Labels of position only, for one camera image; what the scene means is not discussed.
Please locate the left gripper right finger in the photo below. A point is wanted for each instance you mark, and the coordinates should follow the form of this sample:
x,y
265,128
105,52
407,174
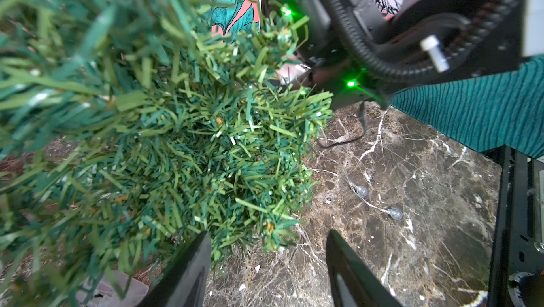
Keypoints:
x,y
352,283

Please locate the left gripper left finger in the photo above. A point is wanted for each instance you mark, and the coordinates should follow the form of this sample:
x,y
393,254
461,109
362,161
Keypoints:
x,y
185,281

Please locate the green christmas tree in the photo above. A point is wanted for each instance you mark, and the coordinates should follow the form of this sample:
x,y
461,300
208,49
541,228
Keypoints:
x,y
129,127

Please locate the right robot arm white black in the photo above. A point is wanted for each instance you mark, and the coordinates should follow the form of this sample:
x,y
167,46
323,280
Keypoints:
x,y
368,50

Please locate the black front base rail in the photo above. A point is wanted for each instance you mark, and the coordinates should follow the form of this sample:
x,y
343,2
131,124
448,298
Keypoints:
x,y
516,272

